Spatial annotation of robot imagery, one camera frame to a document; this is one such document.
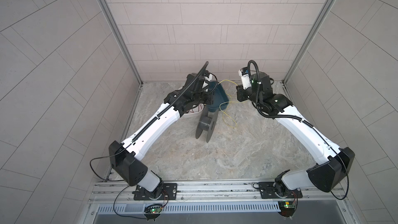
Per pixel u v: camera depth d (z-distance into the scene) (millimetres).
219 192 722
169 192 708
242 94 654
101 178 434
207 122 810
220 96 1067
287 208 677
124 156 389
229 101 963
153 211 643
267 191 710
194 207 679
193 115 936
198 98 592
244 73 624
